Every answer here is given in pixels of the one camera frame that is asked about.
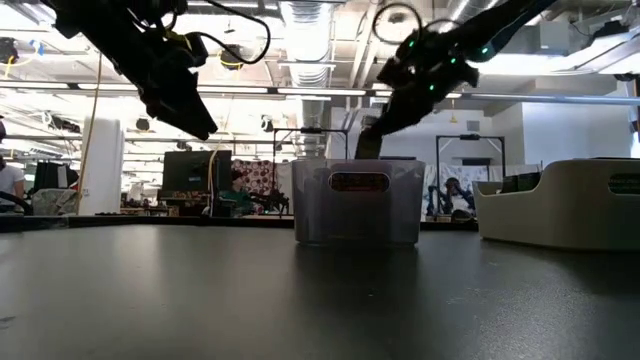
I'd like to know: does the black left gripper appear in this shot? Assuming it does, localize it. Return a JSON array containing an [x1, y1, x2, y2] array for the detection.
[[119, 29, 219, 142]]

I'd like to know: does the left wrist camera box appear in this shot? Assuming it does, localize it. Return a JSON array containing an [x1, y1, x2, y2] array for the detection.
[[180, 32, 209, 71]]

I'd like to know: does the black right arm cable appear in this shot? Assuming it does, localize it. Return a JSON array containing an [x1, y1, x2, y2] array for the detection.
[[372, 2, 461, 47]]

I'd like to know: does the black stand frame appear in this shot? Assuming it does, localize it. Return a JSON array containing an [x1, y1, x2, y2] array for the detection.
[[272, 127, 350, 217]]

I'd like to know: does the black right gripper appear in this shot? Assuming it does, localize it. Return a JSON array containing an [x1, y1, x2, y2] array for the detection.
[[355, 27, 479, 160]]

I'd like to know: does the translucent grey handled bin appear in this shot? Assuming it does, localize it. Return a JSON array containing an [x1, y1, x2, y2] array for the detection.
[[291, 157, 427, 247]]

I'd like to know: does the person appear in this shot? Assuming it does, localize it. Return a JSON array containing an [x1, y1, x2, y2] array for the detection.
[[218, 169, 256, 217], [0, 154, 26, 214]]

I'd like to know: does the white pillar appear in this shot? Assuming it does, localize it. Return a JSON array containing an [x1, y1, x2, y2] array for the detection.
[[79, 118, 125, 216]]

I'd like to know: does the black monitor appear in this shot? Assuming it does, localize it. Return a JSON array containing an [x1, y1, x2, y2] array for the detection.
[[162, 149, 234, 194]]

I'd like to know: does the white handled plastic bin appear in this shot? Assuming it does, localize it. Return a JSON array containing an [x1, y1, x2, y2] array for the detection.
[[472, 157, 640, 251]]

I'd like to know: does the ceiling light bar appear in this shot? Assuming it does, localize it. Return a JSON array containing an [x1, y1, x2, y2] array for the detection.
[[0, 82, 369, 97]]

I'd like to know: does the red patterned cloth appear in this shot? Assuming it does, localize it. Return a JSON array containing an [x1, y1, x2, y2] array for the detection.
[[230, 159, 294, 219]]

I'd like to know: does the yellow tag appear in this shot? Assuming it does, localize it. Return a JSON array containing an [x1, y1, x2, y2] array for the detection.
[[167, 29, 194, 51]]

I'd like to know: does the table frame with wooden border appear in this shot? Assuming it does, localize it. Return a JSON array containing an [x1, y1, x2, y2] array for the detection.
[[0, 213, 481, 234]]

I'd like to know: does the long yellow cable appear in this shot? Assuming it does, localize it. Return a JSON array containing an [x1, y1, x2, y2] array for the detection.
[[74, 52, 104, 216]]

